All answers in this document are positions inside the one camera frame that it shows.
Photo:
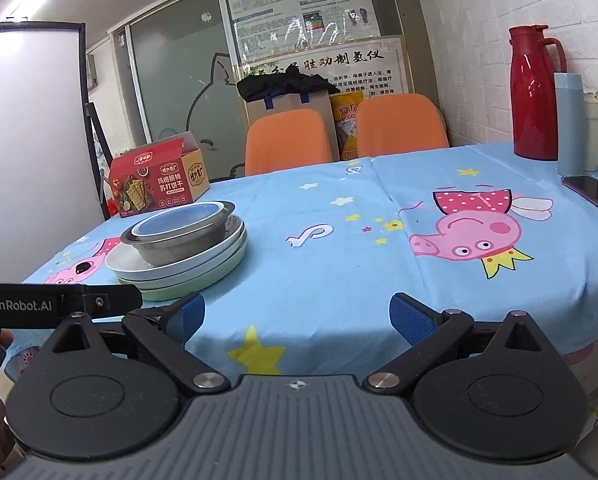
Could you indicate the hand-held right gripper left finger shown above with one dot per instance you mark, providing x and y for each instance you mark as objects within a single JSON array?
[{"x": 191, "y": 317}]

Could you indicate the smartphone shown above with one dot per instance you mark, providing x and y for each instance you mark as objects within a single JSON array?
[{"x": 594, "y": 192}]

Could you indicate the plain white plate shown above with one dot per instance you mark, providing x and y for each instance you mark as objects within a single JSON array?
[{"x": 221, "y": 267}]

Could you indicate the black stand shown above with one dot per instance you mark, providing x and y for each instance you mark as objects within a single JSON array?
[{"x": 98, "y": 160}]

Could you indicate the white reflector panel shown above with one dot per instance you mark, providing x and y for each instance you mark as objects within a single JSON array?
[{"x": 29, "y": 135}]

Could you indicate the yellow packet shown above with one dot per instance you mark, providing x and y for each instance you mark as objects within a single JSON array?
[{"x": 346, "y": 125}]

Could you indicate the light blue tumbler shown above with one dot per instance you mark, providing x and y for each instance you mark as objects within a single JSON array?
[{"x": 570, "y": 125}]

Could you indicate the black cloth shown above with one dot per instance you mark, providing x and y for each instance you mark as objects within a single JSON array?
[{"x": 284, "y": 84}]

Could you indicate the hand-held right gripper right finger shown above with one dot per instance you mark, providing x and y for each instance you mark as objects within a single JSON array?
[{"x": 411, "y": 320}]

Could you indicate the white cup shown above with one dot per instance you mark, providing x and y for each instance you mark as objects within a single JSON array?
[{"x": 593, "y": 130}]

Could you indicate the white floral plate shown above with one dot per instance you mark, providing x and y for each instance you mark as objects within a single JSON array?
[{"x": 124, "y": 262}]

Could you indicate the blue plastic bowl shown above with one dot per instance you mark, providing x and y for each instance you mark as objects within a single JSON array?
[{"x": 179, "y": 217}]

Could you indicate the snack cardboard box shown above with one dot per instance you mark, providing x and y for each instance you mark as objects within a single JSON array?
[{"x": 149, "y": 185}]

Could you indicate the blue printed tablecloth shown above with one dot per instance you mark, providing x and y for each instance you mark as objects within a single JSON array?
[{"x": 329, "y": 270}]

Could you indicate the red thermos jug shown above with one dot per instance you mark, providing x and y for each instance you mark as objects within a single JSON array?
[{"x": 531, "y": 100}]

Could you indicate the orange chair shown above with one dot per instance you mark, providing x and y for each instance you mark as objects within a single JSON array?
[
  {"x": 289, "y": 140},
  {"x": 399, "y": 125}
]

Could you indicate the light green plate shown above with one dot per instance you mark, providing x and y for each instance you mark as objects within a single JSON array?
[{"x": 179, "y": 294}]

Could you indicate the stainless steel bowl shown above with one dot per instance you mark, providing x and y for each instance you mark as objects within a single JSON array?
[{"x": 179, "y": 252}]

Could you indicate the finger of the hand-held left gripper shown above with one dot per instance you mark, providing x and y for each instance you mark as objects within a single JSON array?
[{"x": 114, "y": 301}]

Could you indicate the person's left hand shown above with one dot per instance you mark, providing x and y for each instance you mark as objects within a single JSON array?
[{"x": 5, "y": 337}]

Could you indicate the green wall poster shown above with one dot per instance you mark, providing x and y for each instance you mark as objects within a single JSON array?
[{"x": 269, "y": 0}]

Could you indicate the frosted glass door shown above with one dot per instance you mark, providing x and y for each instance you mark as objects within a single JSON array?
[{"x": 179, "y": 85}]

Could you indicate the framed sign board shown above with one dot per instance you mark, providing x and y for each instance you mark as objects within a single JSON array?
[{"x": 364, "y": 62}]

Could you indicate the white ribbed bowl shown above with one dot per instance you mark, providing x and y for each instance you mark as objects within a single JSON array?
[{"x": 138, "y": 232}]

